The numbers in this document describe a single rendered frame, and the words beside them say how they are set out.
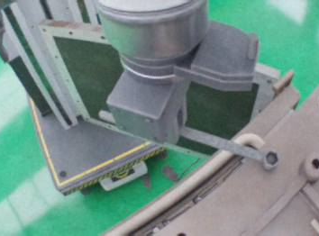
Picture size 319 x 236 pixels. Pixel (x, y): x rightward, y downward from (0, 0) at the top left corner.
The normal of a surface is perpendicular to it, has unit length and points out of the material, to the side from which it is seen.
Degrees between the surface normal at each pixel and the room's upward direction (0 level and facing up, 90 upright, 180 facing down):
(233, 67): 0
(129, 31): 90
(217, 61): 0
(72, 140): 0
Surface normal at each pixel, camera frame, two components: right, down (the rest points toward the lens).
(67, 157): -0.11, -0.48
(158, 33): 0.04, 0.87
